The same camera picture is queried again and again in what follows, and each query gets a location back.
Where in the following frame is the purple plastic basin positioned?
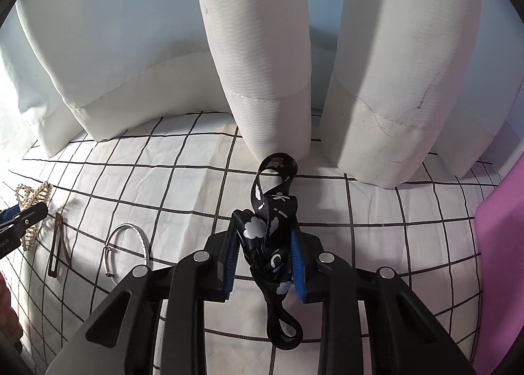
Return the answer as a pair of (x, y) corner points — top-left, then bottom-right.
(474, 170), (524, 343)

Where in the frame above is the white black grid tablecloth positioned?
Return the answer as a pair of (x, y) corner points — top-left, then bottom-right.
(0, 111), (510, 375)

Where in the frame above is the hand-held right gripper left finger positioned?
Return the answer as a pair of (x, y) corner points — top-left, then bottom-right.
(53, 217), (246, 375)

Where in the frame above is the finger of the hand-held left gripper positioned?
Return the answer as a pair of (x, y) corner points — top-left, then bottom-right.
(0, 202), (49, 234)

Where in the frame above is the black cloud print ribbon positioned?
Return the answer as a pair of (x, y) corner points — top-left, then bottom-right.
(231, 153), (303, 328)

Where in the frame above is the person's left hand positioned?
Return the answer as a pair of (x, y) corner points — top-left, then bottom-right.
(0, 271), (20, 345)

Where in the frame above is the gold pearl claw clip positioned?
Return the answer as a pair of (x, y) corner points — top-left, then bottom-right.
(15, 181), (52, 252)

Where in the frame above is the brown metal hair clip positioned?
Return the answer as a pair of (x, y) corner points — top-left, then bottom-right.
(48, 212), (71, 277)

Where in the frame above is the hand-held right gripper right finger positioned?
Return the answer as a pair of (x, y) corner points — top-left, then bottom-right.
(289, 223), (477, 375)

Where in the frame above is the silver crystal bangle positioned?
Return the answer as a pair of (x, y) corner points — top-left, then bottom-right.
(104, 225), (150, 277)

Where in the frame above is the white curtain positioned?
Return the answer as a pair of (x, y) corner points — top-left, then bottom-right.
(0, 0), (524, 189)

